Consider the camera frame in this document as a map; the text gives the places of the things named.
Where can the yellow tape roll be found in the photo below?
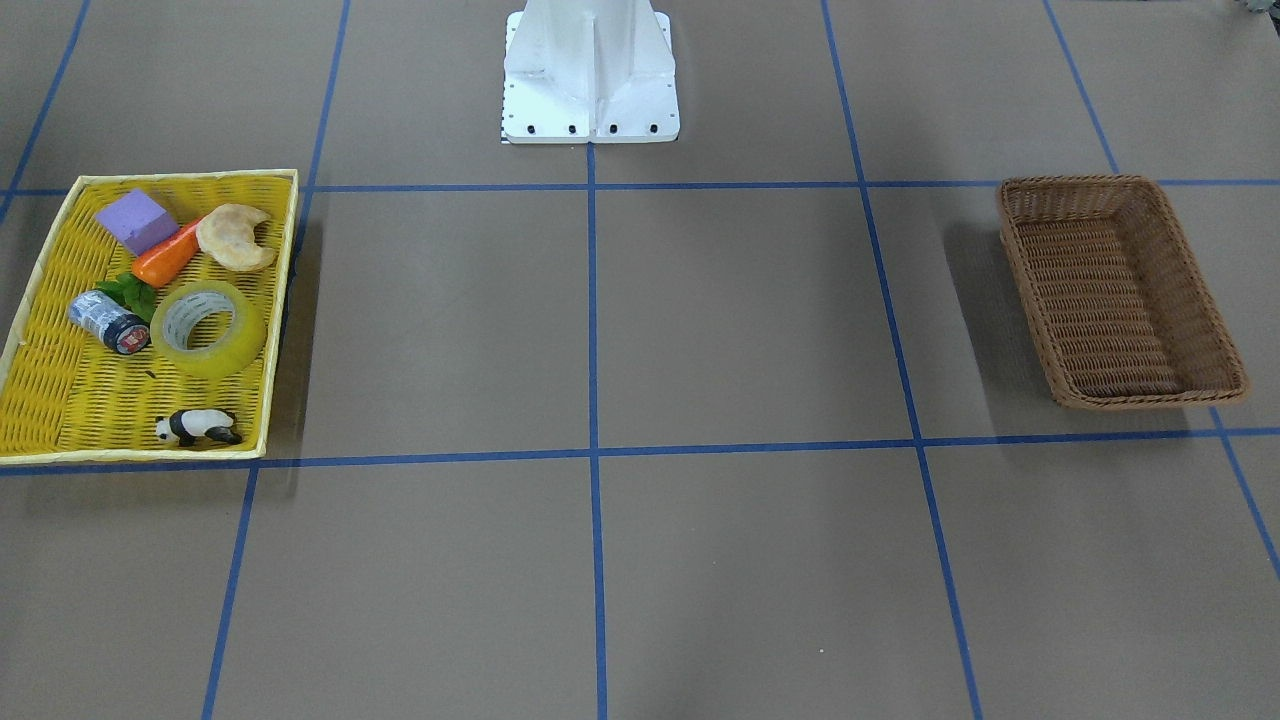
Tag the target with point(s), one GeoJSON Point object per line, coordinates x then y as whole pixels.
{"type": "Point", "coordinates": [176, 318]}

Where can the brown wicker basket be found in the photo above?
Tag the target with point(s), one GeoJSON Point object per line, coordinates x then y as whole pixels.
{"type": "Point", "coordinates": [1115, 300]}

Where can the yellow woven basket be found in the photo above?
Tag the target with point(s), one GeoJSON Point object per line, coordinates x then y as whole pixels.
{"type": "Point", "coordinates": [68, 398]}

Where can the toy croissant bread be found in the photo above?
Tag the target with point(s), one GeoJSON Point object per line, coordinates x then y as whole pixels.
{"type": "Point", "coordinates": [227, 235]}

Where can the toy panda figure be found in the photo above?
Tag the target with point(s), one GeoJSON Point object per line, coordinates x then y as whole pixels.
{"type": "Point", "coordinates": [185, 428]}

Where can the orange toy carrot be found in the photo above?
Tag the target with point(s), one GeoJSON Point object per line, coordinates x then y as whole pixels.
{"type": "Point", "coordinates": [136, 290]}

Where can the purple foam block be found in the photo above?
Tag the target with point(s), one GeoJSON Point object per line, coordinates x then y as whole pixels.
{"type": "Point", "coordinates": [137, 222]}

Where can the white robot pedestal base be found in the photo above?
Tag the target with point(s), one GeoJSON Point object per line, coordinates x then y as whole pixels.
{"type": "Point", "coordinates": [589, 72]}

